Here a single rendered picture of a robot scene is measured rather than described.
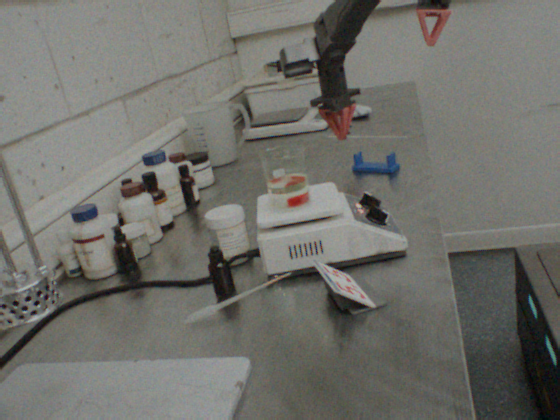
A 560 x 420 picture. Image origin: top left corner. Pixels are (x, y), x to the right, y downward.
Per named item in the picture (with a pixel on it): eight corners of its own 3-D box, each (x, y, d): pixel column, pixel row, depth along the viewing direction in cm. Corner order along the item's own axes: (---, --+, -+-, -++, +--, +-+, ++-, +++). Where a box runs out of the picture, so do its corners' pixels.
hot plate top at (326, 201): (334, 186, 84) (334, 181, 83) (345, 213, 73) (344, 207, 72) (258, 201, 84) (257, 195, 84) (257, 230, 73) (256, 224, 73)
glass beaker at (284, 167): (262, 216, 76) (249, 158, 73) (282, 199, 81) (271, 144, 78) (307, 216, 73) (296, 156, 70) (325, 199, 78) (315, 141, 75)
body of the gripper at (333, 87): (310, 109, 113) (303, 74, 111) (337, 97, 120) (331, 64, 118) (335, 108, 109) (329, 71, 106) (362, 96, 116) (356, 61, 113)
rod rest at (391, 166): (400, 167, 112) (398, 151, 111) (392, 173, 110) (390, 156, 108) (359, 166, 118) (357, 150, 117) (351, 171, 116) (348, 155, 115)
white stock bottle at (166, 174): (145, 218, 113) (128, 158, 108) (171, 205, 118) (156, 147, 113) (167, 221, 108) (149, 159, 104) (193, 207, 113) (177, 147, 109)
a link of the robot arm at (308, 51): (347, 52, 101) (336, 12, 103) (287, 65, 101) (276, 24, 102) (341, 80, 113) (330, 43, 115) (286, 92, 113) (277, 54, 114)
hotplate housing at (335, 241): (389, 222, 87) (383, 175, 84) (409, 257, 75) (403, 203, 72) (253, 248, 88) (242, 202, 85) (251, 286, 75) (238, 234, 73)
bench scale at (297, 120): (326, 131, 156) (323, 115, 155) (242, 142, 164) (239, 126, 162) (336, 117, 173) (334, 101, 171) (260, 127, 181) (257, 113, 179)
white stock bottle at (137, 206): (142, 234, 104) (126, 180, 100) (169, 233, 102) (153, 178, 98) (124, 248, 99) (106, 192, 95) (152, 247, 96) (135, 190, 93)
